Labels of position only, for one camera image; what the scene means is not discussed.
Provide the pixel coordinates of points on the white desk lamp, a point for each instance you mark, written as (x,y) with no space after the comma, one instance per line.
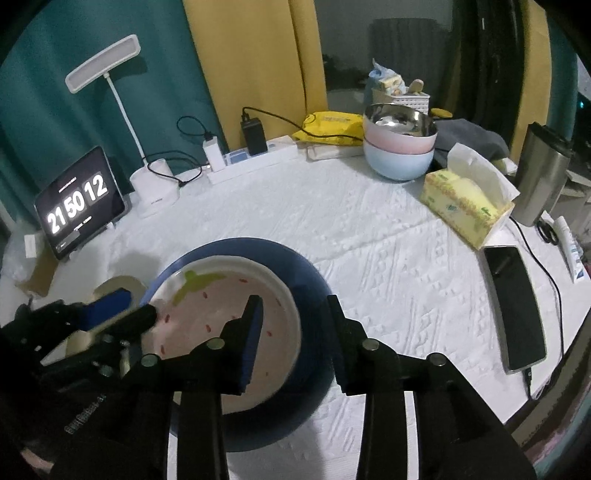
(155,187)

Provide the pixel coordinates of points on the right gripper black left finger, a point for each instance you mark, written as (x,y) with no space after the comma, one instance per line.
(127,436)

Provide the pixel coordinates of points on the steel thermos tumbler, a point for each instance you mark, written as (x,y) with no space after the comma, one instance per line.
(541,174)

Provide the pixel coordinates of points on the cream ceramic plate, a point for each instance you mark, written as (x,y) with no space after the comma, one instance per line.
(82,340)

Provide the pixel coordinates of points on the white cream tube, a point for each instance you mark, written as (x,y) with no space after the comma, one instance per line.
(569,249)

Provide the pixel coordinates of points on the pink strawberry bowl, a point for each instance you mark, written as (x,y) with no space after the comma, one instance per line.
(195,302)

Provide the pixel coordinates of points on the black smartphone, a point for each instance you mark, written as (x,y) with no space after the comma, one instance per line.
(518,319)

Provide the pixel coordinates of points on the white charger plug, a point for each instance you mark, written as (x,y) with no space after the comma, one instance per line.
(213,154)

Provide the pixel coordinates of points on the teal curtain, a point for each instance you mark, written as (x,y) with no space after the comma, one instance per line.
(45,128)

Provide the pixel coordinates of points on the black charger adapter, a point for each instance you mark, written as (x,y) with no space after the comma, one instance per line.
(253,133)

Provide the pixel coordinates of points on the cardboard box with plastic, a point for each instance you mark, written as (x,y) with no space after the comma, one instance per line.
(28,260)

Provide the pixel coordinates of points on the yellow wipes pack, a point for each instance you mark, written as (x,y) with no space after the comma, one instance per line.
(331,128)

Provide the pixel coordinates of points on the tablet showing clock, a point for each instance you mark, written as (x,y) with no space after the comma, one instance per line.
(83,200)

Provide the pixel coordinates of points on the yellow curtain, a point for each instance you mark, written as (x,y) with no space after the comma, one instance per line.
(263,54)

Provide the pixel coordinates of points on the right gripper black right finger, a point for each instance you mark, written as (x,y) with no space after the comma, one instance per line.
(459,435)

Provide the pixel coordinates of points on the white power strip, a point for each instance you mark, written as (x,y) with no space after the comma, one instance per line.
(240,162)

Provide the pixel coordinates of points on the white storage basket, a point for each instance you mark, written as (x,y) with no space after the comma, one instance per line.
(385,85)

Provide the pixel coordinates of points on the stacked pastel bowls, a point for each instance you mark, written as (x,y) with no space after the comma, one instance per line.
(398,141)

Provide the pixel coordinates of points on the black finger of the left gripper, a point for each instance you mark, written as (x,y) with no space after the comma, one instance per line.
(111,306)

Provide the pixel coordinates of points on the blue plastic bowl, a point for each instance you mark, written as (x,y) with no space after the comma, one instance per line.
(306,387)

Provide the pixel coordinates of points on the yellow tissue box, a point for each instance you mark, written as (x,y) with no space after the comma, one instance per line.
(471,195)

